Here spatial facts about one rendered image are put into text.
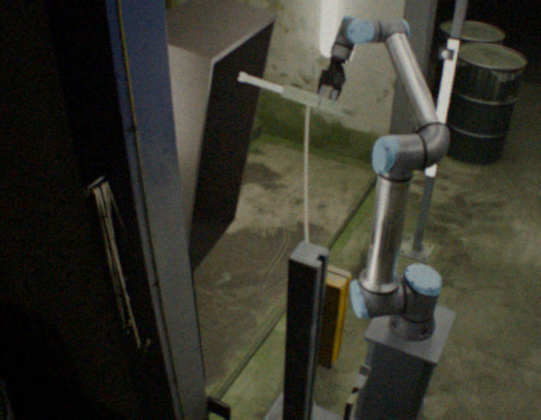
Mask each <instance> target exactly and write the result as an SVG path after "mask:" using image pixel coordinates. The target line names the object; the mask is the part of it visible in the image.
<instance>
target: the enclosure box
mask: <svg viewBox="0 0 541 420"><path fill-rule="evenodd" d="M165 12H166V17H165V20H166V28H167V35H168V41H167V43H168V52H169V60H170V76H171V84H172V92H173V97H172V100H173V108H174V117H175V126H176V142H177V151H178V159H179V167H180V176H181V185H182V191H181V194H182V202H183V211H184V219H185V228H186V236H187V244H188V247H190V251H191V260H192V269H193V274H194V273H195V271H196V270H197V269H198V266H199V265H200V264H201V262H202V261H204V260H205V258H206V257H207V256H208V254H209V253H210V250H211V249H212V248H213V247H214V246H215V245H216V244H217V242H218V241H219V240H220V239H221V237H222V236H223V235H224V233H225V231H226V230H227V229H228V228H229V227H230V225H231V224H232V223H233V222H234V220H235V218H236V213H237V209H238V204H239V199H240V194H241V190H242V185H243V176H244V172H245V167H246V162H247V158H248V153H249V148H250V144H251V139H252V134H253V130H254V125H255V120H256V116H257V111H258V107H259V102H260V97H261V93H262V86H257V85H254V84H251V83H248V82H246V81H245V82H243V81H240V80H238V76H239V73H240V72H242V73H245V74H247V75H248V76H249V77H255V78H258V79H261V80H263V79H264V75H265V70H266V66H267V62H268V58H269V53H270V49H271V45H272V40H273V36H274V27H275V23H276V19H277V13H273V12H270V11H267V10H264V9H262V8H260V7H254V6H252V5H249V4H246V3H244V2H239V1H236V0H187V1H185V2H182V3H179V4H177V5H176V6H174V7H172V8H170V9H168V10H167V11H165Z"/></svg>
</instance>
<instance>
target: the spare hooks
mask: <svg viewBox="0 0 541 420"><path fill-rule="evenodd" d="M108 175H109V174H108V173H106V174H104V175H103V176H99V177H98V178H97V179H96V180H95V181H93V182H92V183H91V184H90V185H87V186H85V187H84V189H83V192H84V196H85V198H88V195H87V192H88V194H89V195H90V190H91V191H92V192H94V193H95V196H96V201H97V209H98V213H99V218H100V222H101V226H102V232H103V236H104V240H105V247H106V255H107V260H108V265H109V269H110V274H111V278H112V283H113V287H114V292H115V295H116V300H117V305H118V308H119V313H120V317H121V321H122V326H123V330H124V332H126V334H127V335H128V332H129V331H128V329H126V326H131V325H132V326H133V328H134V333H135V337H136V341H137V346H138V349H139V350H140V351H141V352H142V353H146V352H147V348H145V351H143V350H141V349H140V346H141V347H142V346H144V347H147V346H148V345H149V342H150V340H148V339H147V343H145V344H142V343H140V342H139V339H138V337H137V332H136V328H135V325H134V321H133V317H132V314H134V312H135V309H133V310H132V311H131V308H130V303H129V298H128V297H127V293H126V289H125V284H124V283H126V280H127V278H126V276H125V277H124V280H123V276H122V272H121V267H120V263H119V260H118V255H117V249H116V246H115V242H114V237H113V228H112V212H111V203H110V197H111V199H112V204H113V206H114V208H115V211H116V212H117V214H118V216H119V219H120V224H121V225H122V227H123V229H124V232H125V235H126V237H127V238H128V235H127V231H126V228H125V226H124V224H123V221H122V219H121V217H120V212H119V210H118V208H117V205H116V203H115V201H114V199H113V197H112V192H111V189H110V187H109V186H108V182H107V181H106V180H105V178H106V177H107V176H108ZM99 182H100V183H101V184H102V185H101V184H100V183H99ZM99 187H100V188H102V190H103V195H104V204H105V211H106V215H105V212H104V204H103V200H102V198H101V194H100V189H99ZM109 195H110V196H109ZM98 196H99V197H98ZM99 200H100V203H101V207H102V210H103V213H104V221H105V225H106V228H107V231H108V235H109V238H110V243H111V249H112V257H113V261H114V269H113V263H112V259H111V256H110V251H109V247H108V243H107V239H106V234H105V229H104V224H103V218H102V212H101V209H100V203H99ZM106 217H107V218H106ZM114 271H115V272H114ZM115 274H116V276H115ZM120 283H121V285H122V288H123V292H124V296H122V291H121V285H120ZM123 298H126V300H123ZM119 301H120V302H119ZM123 302H124V303H127V307H128V309H129V311H126V310H125V306H124V303H123ZM124 314H127V315H130V317H131V320H129V323H126V322H125V318H124ZM125 325H126V326H125Z"/></svg>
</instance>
